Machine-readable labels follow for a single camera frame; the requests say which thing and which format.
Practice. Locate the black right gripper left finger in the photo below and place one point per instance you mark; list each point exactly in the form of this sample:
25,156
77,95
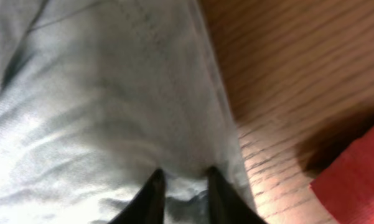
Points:
147,207

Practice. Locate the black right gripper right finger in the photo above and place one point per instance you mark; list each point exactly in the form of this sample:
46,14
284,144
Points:
225,205

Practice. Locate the light blue t-shirt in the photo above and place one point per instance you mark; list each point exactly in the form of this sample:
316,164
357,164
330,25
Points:
97,95

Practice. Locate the red t-shirt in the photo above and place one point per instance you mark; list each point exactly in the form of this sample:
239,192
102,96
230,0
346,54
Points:
346,187

